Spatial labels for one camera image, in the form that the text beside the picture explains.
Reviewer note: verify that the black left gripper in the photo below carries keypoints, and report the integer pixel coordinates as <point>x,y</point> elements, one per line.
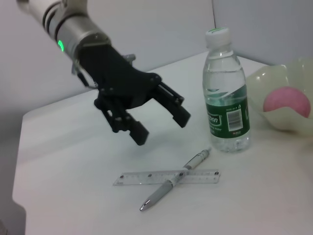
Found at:
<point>115,78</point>

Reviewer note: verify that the transparent plastic ruler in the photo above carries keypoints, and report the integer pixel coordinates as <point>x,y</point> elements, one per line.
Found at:
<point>137,178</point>

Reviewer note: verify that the clear green-label water bottle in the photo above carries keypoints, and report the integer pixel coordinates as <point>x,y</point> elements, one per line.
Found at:
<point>225,98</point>

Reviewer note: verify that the grey white pen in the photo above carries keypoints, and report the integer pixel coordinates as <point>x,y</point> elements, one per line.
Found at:
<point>159,191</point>

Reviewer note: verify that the pink peach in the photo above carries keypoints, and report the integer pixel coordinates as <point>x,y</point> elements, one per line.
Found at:
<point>286,100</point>

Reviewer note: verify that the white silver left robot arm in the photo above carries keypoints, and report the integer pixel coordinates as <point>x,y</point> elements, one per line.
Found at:
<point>68,27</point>

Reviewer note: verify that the green glass fruit bowl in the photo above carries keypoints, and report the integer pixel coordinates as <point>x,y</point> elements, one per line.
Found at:
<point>281,73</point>

